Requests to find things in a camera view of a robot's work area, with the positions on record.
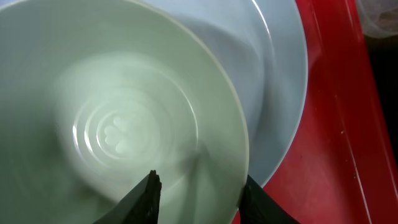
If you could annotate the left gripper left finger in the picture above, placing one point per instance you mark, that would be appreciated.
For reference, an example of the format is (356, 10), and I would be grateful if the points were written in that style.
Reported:
(139, 206)

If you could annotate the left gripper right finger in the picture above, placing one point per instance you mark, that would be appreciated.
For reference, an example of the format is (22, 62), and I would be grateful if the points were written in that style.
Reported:
(256, 207)

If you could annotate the pale green bowl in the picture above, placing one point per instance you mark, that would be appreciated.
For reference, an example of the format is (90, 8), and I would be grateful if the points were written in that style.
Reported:
(95, 95)

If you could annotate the clear plastic waste bin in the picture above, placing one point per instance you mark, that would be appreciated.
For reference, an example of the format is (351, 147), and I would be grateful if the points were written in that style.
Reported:
(378, 17)

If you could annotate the red plastic tray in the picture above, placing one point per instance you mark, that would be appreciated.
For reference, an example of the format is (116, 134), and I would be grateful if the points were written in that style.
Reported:
(340, 166)

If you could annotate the light blue round plate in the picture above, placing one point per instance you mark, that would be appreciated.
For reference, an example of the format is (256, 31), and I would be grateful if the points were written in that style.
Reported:
(262, 46)

